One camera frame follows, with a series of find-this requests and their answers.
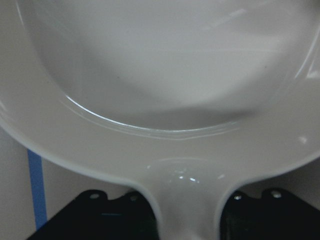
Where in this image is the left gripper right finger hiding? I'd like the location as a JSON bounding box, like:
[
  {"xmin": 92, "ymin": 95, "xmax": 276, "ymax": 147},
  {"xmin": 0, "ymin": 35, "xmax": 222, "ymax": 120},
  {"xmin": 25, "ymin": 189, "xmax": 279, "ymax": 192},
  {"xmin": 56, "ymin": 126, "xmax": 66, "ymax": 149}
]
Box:
[{"xmin": 220, "ymin": 188, "xmax": 320, "ymax": 240}]

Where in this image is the beige plastic dustpan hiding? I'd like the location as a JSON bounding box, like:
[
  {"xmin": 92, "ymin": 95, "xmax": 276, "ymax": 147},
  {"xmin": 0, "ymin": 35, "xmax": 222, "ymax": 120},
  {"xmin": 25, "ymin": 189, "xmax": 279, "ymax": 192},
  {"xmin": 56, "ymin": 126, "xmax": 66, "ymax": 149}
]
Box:
[{"xmin": 0, "ymin": 0, "xmax": 320, "ymax": 240}]

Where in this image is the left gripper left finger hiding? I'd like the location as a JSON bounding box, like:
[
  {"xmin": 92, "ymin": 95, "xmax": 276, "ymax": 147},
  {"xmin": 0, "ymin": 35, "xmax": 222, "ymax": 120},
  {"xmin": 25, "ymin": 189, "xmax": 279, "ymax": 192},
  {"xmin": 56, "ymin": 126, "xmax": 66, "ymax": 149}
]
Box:
[{"xmin": 29, "ymin": 189, "xmax": 160, "ymax": 240}]

